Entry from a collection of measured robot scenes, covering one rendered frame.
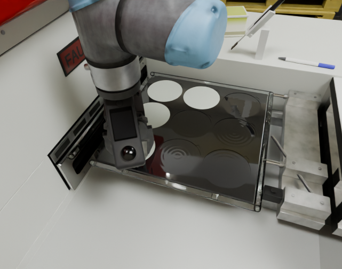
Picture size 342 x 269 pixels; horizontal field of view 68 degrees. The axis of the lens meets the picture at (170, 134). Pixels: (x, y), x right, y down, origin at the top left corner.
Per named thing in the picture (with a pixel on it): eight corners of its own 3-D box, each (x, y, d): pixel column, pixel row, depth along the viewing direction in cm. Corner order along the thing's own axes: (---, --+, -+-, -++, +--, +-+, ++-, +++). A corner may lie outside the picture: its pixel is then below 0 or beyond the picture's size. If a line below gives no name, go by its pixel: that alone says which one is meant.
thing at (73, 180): (68, 189, 58) (53, 164, 51) (144, 80, 86) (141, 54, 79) (75, 191, 57) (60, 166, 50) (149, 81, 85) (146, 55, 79)
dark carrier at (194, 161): (95, 160, 57) (95, 158, 57) (152, 76, 79) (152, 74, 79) (252, 203, 49) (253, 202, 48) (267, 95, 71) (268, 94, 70)
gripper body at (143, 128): (145, 112, 53) (138, 60, 44) (151, 142, 47) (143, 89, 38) (108, 118, 52) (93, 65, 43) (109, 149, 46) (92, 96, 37)
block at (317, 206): (280, 208, 49) (284, 200, 47) (280, 193, 52) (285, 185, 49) (325, 220, 48) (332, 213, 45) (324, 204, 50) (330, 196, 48)
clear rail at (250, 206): (88, 166, 57) (86, 162, 56) (92, 161, 58) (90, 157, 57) (260, 214, 48) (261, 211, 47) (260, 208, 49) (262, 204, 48)
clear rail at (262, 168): (252, 212, 48) (253, 208, 47) (268, 94, 72) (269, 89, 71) (260, 214, 48) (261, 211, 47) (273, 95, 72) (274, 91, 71)
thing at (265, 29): (240, 58, 71) (249, 8, 62) (242, 51, 74) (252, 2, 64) (263, 61, 70) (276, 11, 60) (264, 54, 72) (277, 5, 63)
